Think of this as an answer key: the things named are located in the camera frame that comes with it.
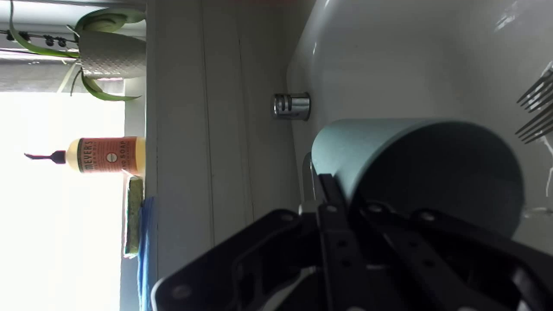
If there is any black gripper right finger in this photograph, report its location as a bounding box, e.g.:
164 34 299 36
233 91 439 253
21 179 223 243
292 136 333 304
352 200 553 311

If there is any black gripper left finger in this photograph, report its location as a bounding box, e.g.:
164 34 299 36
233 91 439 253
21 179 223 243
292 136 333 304
150 170 399 311

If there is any teal plastic cup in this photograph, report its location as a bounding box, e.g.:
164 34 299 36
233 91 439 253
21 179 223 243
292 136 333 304
309 117 527 240

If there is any white ceramic sink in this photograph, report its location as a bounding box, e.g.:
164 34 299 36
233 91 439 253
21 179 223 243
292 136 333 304
285 0 553 255

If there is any yellow green sponge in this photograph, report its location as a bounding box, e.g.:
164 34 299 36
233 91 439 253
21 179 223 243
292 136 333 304
124 174 145 257

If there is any amber soap pump bottle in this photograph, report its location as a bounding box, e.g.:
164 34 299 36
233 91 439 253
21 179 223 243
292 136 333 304
22 134 147 174

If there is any white framed window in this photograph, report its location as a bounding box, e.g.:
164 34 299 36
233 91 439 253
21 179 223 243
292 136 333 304
0 0 148 311

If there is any orchid in white pot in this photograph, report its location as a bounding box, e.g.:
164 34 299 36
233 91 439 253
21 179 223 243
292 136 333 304
7 0 148 103

